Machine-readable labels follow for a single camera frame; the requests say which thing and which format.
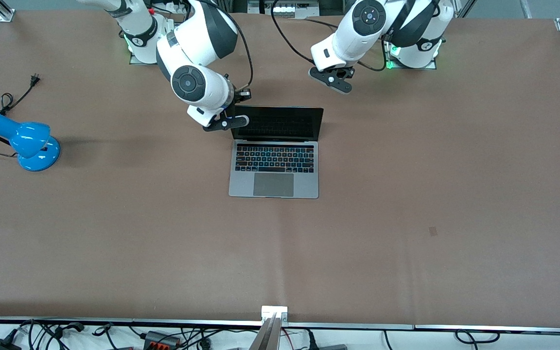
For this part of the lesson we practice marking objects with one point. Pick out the white metal bracket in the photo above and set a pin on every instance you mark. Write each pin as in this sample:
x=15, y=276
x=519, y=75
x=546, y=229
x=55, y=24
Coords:
x=268, y=309

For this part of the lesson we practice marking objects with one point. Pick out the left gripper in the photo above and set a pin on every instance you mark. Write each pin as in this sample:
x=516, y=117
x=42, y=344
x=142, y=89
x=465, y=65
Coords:
x=341, y=73

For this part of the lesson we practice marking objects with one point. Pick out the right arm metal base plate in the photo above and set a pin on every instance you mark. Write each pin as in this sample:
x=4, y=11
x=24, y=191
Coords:
x=136, y=61

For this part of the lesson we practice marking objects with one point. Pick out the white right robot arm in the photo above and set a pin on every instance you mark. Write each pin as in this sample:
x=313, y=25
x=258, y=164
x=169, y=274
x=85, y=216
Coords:
x=190, y=43

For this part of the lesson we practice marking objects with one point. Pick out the white power strip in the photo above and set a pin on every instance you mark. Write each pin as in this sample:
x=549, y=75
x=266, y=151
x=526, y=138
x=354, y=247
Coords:
x=285, y=9

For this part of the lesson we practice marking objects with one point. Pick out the grey flat box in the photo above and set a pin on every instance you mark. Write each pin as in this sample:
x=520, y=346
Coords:
x=331, y=347

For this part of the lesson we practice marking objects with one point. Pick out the black power adapter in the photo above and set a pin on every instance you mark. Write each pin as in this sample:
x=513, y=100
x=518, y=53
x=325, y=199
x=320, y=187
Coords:
x=0, y=345

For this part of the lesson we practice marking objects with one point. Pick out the silver grey laptop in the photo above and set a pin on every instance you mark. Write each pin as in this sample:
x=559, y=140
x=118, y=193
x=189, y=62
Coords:
x=272, y=184

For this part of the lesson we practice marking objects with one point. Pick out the black box orange connectors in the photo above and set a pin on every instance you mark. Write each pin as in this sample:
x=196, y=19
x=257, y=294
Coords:
x=156, y=338

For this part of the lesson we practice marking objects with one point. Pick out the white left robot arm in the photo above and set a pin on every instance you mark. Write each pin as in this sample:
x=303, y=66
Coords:
x=358, y=39

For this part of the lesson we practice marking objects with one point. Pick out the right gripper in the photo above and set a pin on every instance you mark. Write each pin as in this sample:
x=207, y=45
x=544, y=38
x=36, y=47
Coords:
x=237, y=98

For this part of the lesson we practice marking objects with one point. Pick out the blue desk lamp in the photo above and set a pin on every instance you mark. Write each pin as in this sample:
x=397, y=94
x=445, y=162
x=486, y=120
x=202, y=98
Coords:
x=27, y=138

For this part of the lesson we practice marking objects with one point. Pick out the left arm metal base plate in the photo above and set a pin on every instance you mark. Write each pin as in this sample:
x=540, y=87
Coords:
x=430, y=65

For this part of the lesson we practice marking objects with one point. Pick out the aluminium profile beam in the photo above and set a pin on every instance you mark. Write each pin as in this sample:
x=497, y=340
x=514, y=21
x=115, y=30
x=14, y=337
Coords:
x=268, y=338

